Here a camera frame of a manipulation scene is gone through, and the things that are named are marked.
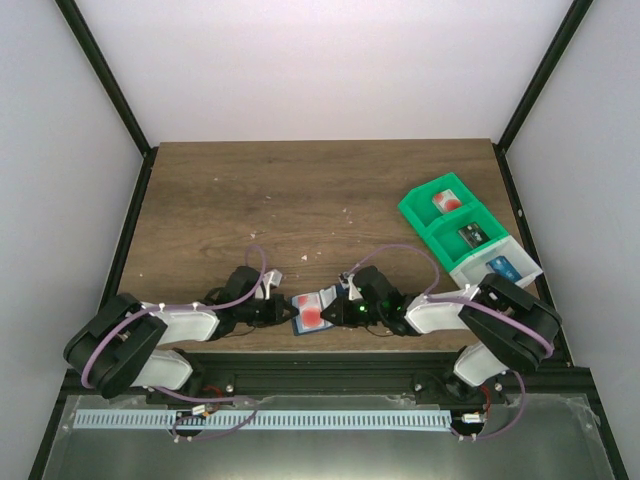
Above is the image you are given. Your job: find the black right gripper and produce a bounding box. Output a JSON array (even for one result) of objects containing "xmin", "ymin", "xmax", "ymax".
[{"xmin": 321, "ymin": 295, "xmax": 385, "ymax": 328}]

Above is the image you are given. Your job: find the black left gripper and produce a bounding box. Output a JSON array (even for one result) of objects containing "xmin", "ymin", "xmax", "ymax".
[{"xmin": 237, "ymin": 294, "xmax": 299, "ymax": 328}]

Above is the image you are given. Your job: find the blue leather card holder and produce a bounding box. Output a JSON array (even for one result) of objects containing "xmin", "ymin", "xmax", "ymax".
[{"xmin": 289, "ymin": 284, "xmax": 346, "ymax": 336}]

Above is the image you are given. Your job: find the red white credit card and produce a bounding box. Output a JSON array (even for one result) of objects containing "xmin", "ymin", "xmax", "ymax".
[{"xmin": 298, "ymin": 308, "xmax": 325, "ymax": 333}]

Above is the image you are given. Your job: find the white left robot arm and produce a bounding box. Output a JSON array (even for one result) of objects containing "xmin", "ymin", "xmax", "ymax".
[{"xmin": 63, "ymin": 266, "xmax": 299, "ymax": 404}]

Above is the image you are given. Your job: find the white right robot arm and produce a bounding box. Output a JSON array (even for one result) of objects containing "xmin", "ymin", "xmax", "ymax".
[{"xmin": 320, "ymin": 266, "xmax": 562, "ymax": 403}]

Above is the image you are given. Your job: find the red white card in bin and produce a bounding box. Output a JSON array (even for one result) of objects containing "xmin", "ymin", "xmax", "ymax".
[{"xmin": 432, "ymin": 189, "xmax": 463, "ymax": 214}]

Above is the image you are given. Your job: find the dark card in bin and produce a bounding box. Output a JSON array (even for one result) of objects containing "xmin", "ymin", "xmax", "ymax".
[{"xmin": 458, "ymin": 222, "xmax": 490, "ymax": 249}]

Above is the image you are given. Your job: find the blue card in bin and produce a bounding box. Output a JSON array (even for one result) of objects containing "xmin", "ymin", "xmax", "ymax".
[{"xmin": 486, "ymin": 255, "xmax": 522, "ymax": 283}]

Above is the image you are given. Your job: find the white bin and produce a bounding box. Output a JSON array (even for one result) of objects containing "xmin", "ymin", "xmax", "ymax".
[{"xmin": 449, "ymin": 236, "xmax": 543, "ymax": 288}]

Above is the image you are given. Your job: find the green bin far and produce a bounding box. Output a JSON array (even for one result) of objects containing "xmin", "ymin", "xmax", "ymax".
[{"xmin": 398, "ymin": 172, "xmax": 479, "ymax": 235}]

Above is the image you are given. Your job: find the green bin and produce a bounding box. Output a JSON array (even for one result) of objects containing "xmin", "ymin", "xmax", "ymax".
[
  {"xmin": 426, "ymin": 202, "xmax": 509, "ymax": 272},
  {"xmin": 398, "ymin": 172, "xmax": 479, "ymax": 235}
]

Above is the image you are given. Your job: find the green bin middle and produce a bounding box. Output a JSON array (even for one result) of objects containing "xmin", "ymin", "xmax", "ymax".
[{"xmin": 426, "ymin": 202, "xmax": 509, "ymax": 272}]

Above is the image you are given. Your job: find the metal front plate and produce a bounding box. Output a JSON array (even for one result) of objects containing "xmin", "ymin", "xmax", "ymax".
[{"xmin": 43, "ymin": 395, "xmax": 614, "ymax": 479}]

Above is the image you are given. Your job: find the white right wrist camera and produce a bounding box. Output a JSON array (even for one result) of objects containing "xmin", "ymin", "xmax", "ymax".
[{"xmin": 339, "ymin": 272, "xmax": 362, "ymax": 301}]

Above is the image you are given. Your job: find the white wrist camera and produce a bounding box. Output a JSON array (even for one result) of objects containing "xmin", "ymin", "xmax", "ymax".
[
  {"xmin": 339, "ymin": 272, "xmax": 362, "ymax": 301},
  {"xmin": 263, "ymin": 269, "xmax": 282, "ymax": 290}
]

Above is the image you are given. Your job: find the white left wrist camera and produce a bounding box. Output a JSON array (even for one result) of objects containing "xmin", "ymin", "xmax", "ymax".
[{"xmin": 263, "ymin": 269, "xmax": 282, "ymax": 290}]

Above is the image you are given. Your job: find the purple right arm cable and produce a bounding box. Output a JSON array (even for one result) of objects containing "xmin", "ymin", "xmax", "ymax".
[{"xmin": 344, "ymin": 243, "xmax": 556, "ymax": 444}]

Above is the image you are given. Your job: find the black front frame rail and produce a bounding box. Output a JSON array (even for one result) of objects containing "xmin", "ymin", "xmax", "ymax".
[{"xmin": 144, "ymin": 352, "xmax": 591, "ymax": 406}]

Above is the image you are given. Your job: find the light blue slotted cable duct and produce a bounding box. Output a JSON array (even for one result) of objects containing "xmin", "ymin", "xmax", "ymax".
[{"xmin": 72, "ymin": 409, "xmax": 452, "ymax": 433}]

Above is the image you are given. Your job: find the black frame post left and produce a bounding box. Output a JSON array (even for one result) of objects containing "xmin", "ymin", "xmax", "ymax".
[{"xmin": 53, "ymin": 0, "xmax": 153, "ymax": 159}]

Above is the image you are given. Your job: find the black frame post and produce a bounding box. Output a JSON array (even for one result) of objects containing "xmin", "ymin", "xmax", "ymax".
[
  {"xmin": 53, "ymin": 0, "xmax": 153, "ymax": 159},
  {"xmin": 497, "ymin": 0, "xmax": 596, "ymax": 151}
]

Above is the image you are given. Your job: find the black frame post right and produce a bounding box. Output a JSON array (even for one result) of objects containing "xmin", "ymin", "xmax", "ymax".
[{"xmin": 497, "ymin": 0, "xmax": 596, "ymax": 151}]

